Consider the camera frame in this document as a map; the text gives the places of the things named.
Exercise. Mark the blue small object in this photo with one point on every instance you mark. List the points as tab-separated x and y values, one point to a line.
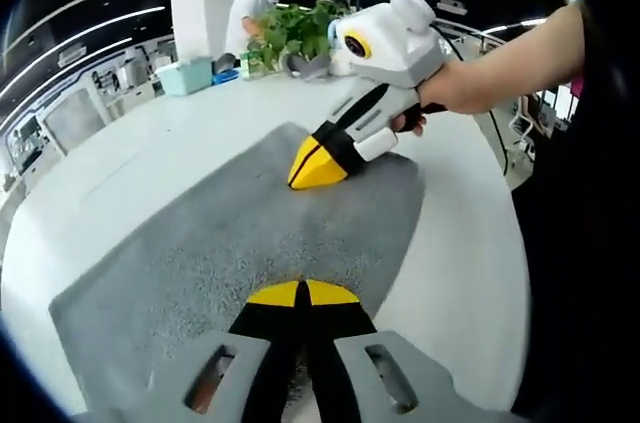
226	78

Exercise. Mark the grey curved object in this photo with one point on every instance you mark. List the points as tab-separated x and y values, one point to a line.
305	68

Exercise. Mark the white office chair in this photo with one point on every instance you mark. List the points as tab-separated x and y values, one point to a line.
525	123

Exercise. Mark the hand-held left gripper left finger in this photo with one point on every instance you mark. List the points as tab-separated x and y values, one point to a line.
250	343

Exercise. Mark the person's right hand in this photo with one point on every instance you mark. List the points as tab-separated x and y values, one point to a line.
450	88

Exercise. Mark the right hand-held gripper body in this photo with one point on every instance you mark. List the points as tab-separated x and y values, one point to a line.
395	48

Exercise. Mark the person's dark clothing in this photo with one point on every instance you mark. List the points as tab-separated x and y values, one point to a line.
585	243

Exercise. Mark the grey towel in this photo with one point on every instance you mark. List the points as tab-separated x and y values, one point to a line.
250	233

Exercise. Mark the teal storage box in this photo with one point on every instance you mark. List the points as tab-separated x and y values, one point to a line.
186	77

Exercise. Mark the green and white carton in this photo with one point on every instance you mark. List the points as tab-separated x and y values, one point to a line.
251	64

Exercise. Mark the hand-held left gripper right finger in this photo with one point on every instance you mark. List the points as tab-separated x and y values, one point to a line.
345	343

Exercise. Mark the green potted plant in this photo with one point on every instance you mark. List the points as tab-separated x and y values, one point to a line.
300	30

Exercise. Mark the white square pillar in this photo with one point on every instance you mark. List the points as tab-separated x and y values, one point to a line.
200	8

